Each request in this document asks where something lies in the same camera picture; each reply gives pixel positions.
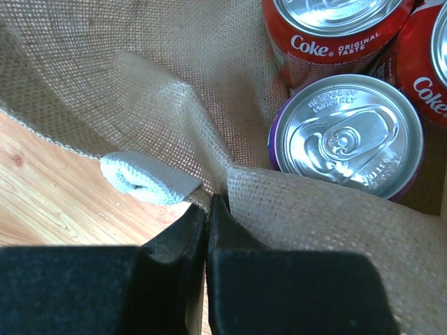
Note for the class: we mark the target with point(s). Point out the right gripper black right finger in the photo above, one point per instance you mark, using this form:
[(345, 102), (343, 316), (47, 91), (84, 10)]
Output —
[(253, 289)]

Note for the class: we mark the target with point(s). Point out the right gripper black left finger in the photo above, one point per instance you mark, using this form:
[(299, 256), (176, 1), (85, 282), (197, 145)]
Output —
[(156, 288)]

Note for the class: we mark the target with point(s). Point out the purple soda can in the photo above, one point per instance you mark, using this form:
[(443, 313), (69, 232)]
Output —
[(351, 130)]

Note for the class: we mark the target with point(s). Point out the tan canvas tote bag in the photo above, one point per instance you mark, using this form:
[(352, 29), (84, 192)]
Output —
[(192, 85)]

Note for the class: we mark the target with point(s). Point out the red Coke can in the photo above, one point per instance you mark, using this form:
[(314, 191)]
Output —
[(315, 39), (415, 61)]

